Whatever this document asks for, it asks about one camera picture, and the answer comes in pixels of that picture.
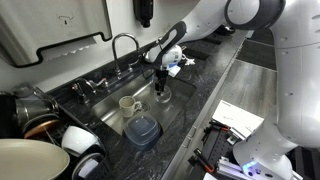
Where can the white box on cart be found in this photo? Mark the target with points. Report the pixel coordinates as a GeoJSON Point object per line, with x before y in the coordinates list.
{"type": "Point", "coordinates": [241, 122]}

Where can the glass lid in rack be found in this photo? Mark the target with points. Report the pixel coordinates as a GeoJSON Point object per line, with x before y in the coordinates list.
{"type": "Point", "coordinates": [86, 165]}

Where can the stainless steel sink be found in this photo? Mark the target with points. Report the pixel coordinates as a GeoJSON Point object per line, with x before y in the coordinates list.
{"type": "Point", "coordinates": [142, 88]}

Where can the cream frying pan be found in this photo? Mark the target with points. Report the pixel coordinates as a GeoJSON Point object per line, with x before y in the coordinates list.
{"type": "Point", "coordinates": [22, 159]}

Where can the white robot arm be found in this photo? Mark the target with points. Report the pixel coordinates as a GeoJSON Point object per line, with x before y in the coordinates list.
{"type": "Point", "coordinates": [294, 25]}

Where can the copper bottom pan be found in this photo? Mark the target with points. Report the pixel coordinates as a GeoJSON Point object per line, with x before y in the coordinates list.
{"type": "Point", "coordinates": [40, 124]}

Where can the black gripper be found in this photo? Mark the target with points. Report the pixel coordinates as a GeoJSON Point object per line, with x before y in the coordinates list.
{"type": "Point", "coordinates": [161, 75]}

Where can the white bowl in rack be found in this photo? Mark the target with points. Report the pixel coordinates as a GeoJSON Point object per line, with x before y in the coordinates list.
{"type": "Point", "coordinates": [77, 140]}

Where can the paper towel dispenser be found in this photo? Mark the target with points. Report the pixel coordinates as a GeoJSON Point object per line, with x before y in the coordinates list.
{"type": "Point", "coordinates": [32, 31]}

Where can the chrome gooseneck faucet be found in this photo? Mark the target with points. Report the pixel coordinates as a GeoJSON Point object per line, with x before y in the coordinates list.
{"type": "Point", "coordinates": [124, 44]}

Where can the clear glass cup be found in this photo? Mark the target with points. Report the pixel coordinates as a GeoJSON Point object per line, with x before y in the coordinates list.
{"type": "Point", "coordinates": [163, 97]}

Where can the black red clamp tool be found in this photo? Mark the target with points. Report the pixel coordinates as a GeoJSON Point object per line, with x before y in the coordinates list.
{"type": "Point", "coordinates": [207, 166]}

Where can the blue-grey plastic container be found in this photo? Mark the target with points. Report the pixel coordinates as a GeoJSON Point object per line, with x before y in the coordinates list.
{"type": "Point", "coordinates": [143, 131]}

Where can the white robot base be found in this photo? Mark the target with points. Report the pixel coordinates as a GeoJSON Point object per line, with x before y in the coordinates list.
{"type": "Point", "coordinates": [262, 156]}

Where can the stainless steel pot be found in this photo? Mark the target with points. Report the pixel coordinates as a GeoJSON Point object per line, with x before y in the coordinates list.
{"type": "Point", "coordinates": [32, 102]}

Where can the small chrome side faucet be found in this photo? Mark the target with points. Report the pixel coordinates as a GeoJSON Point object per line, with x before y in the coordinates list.
{"type": "Point", "coordinates": [82, 85]}

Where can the black wall soap dispenser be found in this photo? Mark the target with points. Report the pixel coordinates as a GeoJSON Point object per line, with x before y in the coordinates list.
{"type": "Point", "coordinates": [143, 10]}

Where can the black dish rack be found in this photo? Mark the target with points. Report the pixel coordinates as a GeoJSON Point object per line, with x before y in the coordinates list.
{"type": "Point", "coordinates": [102, 171]}

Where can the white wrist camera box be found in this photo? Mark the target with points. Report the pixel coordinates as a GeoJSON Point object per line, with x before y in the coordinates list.
{"type": "Point", "coordinates": [173, 56]}

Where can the cream ceramic mug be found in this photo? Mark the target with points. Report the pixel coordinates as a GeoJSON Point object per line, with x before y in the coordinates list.
{"type": "Point", "coordinates": [129, 106]}

